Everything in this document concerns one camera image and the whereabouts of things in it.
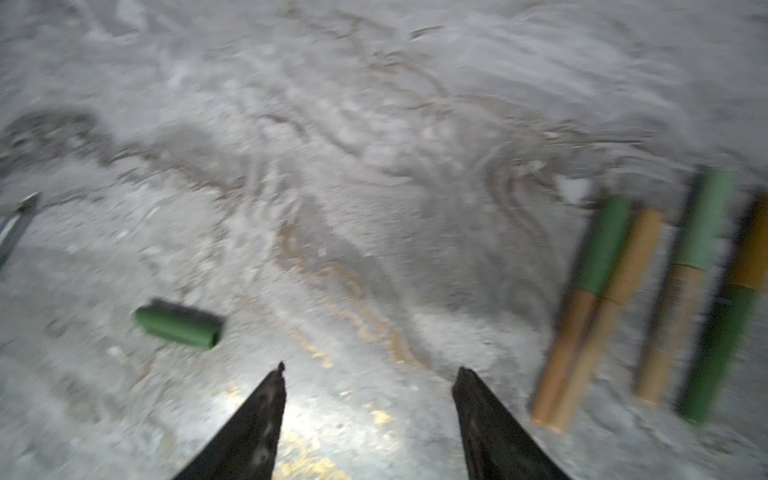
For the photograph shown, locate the tan pen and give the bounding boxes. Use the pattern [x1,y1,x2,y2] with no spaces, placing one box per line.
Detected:
[549,208,664,434]
[634,169,734,407]
[531,195,632,426]

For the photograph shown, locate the green capped pen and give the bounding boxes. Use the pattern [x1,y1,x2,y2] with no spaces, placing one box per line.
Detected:
[678,194,767,425]

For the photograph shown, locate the green pen cap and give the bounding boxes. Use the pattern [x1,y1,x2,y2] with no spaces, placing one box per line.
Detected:
[133,298,226,350]

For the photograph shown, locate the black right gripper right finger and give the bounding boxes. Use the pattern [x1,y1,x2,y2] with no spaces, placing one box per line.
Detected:
[452,367,569,480]

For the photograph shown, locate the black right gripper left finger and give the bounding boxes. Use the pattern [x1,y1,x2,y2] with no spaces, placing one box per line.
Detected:
[175,363,287,480]

